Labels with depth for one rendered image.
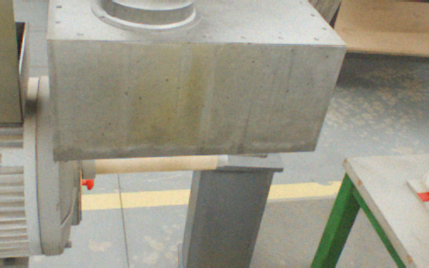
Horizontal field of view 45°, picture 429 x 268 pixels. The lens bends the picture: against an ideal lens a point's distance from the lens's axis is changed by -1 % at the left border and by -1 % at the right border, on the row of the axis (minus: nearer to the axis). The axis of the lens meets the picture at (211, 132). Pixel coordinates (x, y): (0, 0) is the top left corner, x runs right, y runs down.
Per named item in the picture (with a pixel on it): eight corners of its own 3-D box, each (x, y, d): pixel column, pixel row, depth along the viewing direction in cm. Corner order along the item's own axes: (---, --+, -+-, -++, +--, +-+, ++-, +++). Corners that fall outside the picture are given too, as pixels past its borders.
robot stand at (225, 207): (177, 246, 229) (195, 114, 188) (239, 247, 233) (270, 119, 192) (180, 298, 207) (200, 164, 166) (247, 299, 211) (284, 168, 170)
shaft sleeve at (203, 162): (96, 165, 74) (94, 147, 76) (95, 179, 76) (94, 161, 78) (218, 161, 78) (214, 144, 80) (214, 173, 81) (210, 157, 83)
